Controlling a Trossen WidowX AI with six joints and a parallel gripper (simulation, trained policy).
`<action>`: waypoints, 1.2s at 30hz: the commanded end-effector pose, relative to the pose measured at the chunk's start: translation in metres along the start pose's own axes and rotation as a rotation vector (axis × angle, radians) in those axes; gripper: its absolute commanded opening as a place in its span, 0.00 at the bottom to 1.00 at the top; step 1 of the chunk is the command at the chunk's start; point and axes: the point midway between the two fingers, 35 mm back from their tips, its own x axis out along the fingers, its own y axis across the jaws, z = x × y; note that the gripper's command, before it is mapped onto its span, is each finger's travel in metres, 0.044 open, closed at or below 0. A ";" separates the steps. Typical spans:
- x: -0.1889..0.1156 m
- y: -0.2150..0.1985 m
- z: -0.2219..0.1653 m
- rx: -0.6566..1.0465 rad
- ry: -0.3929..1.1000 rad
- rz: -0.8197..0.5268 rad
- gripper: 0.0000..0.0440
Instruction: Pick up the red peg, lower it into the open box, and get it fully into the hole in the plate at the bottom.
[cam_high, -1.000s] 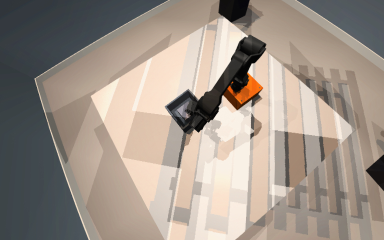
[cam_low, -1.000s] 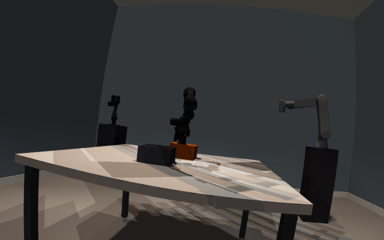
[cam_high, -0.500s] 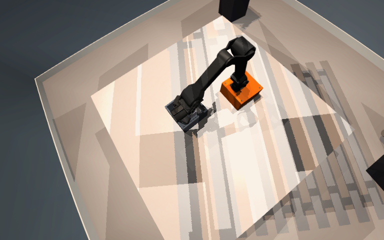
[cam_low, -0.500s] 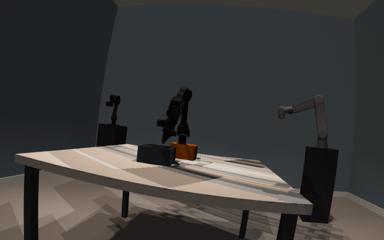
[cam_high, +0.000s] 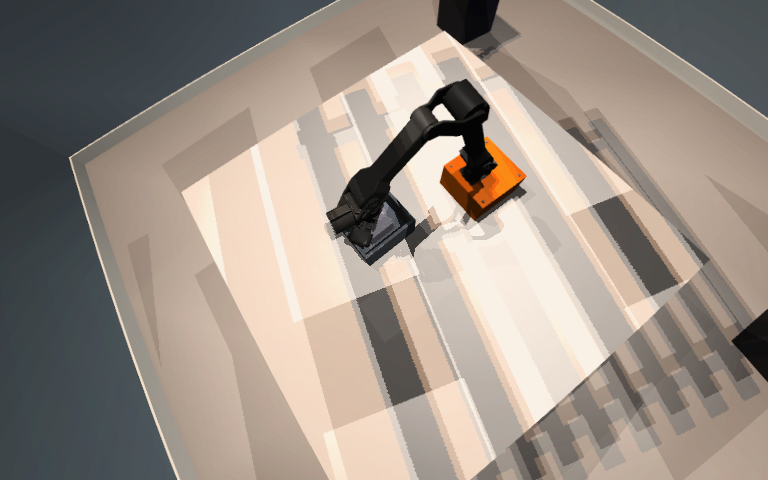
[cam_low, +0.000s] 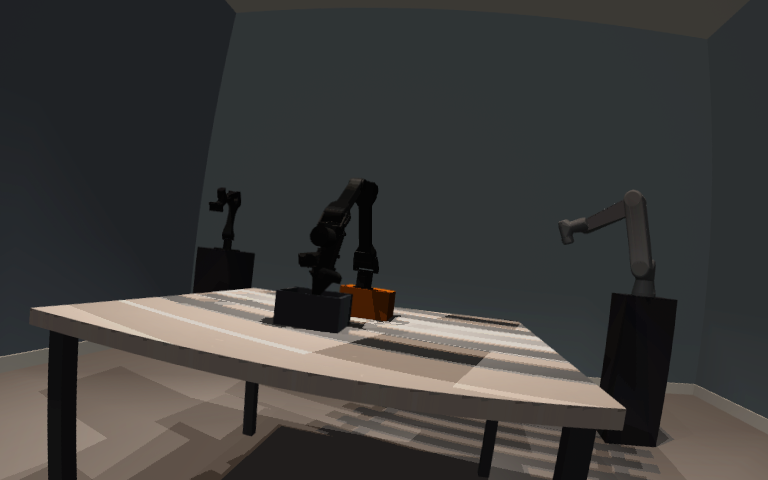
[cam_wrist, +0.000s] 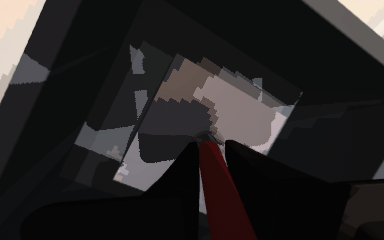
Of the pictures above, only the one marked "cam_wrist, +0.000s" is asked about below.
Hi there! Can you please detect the dark red peg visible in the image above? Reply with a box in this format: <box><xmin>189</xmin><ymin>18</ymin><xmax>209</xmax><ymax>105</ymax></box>
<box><xmin>198</xmin><ymin>141</ymin><xmax>257</xmax><ymax>240</ymax></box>

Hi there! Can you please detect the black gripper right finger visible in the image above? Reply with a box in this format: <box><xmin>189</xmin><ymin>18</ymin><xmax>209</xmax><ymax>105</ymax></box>
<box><xmin>225</xmin><ymin>140</ymin><xmax>384</xmax><ymax>240</ymax></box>

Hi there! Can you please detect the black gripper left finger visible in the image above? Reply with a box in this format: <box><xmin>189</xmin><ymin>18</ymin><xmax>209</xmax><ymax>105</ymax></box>
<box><xmin>20</xmin><ymin>142</ymin><xmax>200</xmax><ymax>240</ymax></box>

